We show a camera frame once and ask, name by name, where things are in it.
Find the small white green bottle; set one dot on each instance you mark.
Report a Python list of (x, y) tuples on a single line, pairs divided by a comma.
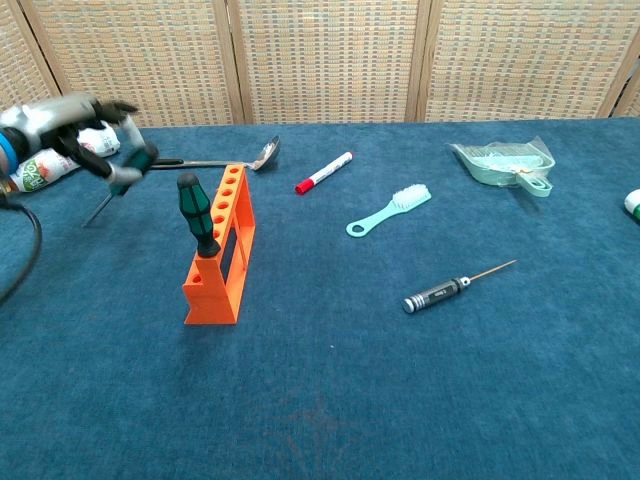
[(634, 205)]

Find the woven bamboo folding screen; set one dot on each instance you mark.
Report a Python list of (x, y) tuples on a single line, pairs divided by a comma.
[(325, 60)]

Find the orange tool rack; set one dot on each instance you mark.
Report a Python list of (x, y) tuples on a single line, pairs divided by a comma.
[(210, 296)]

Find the black precision screwdriver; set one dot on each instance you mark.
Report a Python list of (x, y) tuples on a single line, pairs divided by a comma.
[(435, 295)]

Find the green black segmented screwdriver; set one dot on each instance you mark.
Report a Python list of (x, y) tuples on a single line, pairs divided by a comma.
[(197, 215)]

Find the mint dustpan in bag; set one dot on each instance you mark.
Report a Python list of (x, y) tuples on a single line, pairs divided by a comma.
[(495, 167)]

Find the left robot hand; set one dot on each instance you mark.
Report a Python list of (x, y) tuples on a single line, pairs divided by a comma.
[(55, 120)]

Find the mint green brush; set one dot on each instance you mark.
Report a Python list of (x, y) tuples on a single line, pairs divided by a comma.
[(410, 196)]

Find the white marker red cap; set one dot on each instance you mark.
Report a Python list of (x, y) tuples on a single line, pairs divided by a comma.
[(325, 172)]

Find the blue carpet table cover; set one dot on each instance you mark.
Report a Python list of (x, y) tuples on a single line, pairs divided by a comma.
[(320, 400)]

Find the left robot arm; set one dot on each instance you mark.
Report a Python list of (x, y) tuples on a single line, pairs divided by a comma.
[(7, 150)]

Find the white labelled bottle yellow cap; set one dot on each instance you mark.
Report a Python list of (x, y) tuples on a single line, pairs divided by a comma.
[(40, 172)]

